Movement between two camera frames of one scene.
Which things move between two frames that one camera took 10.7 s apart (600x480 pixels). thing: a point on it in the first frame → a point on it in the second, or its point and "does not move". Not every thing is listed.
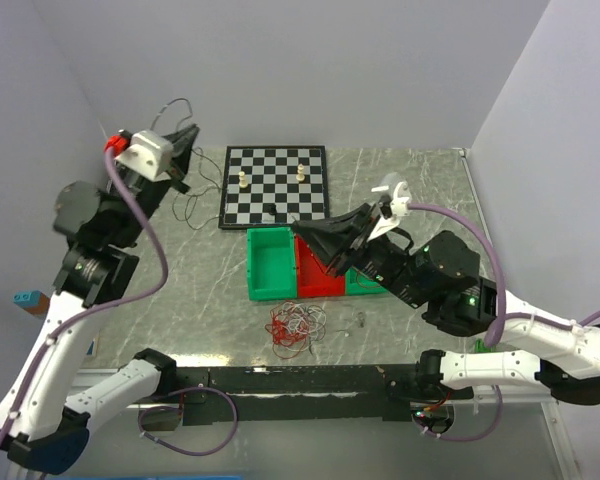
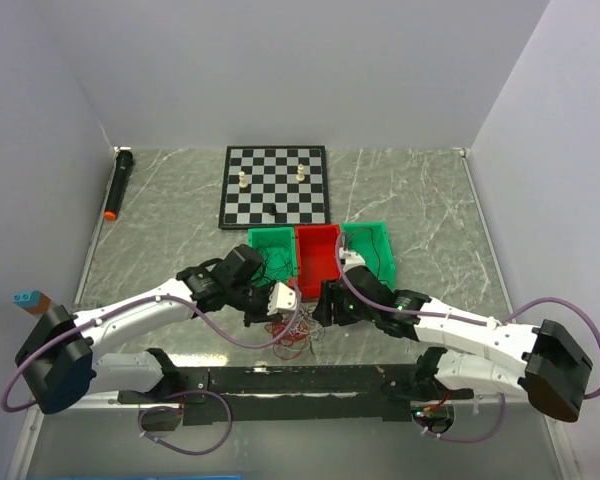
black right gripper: x=336 y=235 → x=331 y=292
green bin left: x=271 y=263 does not move
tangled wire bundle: x=294 y=327 does not move
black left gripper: x=184 y=140 → x=262 y=316
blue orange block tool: x=34 y=302 does not move
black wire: x=199 y=164 → x=267 y=252
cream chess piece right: x=300 y=177 does not move
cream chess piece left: x=243 y=179 does not move
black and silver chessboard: x=273 y=185 does not move
